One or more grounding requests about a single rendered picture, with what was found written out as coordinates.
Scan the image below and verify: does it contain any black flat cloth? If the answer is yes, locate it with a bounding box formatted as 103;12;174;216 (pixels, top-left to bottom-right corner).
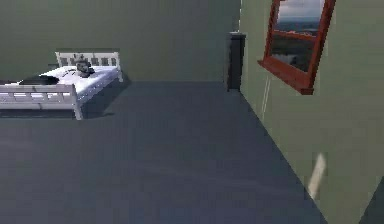
19;75;61;86

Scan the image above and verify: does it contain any black tall cabinet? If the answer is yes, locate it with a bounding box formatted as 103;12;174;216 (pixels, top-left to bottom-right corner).
227;31;247;92

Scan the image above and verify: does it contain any white slatted bed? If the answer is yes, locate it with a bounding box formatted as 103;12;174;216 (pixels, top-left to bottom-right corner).
0;49;124;121

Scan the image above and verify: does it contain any grey round lump on bed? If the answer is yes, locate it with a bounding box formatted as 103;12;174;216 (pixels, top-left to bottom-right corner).
74;58;96;79

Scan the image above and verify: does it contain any red framed window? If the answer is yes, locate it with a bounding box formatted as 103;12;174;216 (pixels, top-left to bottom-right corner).
257;0;337;96

